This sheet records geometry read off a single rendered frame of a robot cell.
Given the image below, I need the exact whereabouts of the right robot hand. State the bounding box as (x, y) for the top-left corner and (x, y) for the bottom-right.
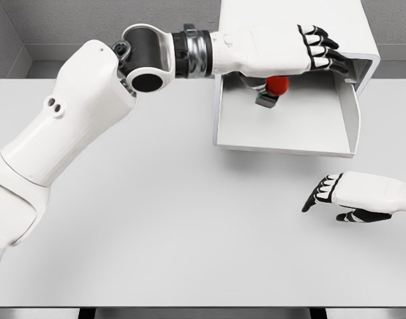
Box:
(301, 171), (395, 223)

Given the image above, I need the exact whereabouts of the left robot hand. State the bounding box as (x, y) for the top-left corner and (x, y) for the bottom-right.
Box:
(237, 22), (351, 96)

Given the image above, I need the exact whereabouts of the red-knob load switch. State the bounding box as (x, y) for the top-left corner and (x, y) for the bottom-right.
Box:
(254, 75), (290, 109)

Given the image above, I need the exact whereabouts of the white cabinet drawer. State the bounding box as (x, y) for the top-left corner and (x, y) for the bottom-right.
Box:
(213, 54), (361, 160)

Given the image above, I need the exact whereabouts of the white tabletop storage cabinet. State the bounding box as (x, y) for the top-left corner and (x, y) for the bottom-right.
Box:
(219, 0), (381, 98)

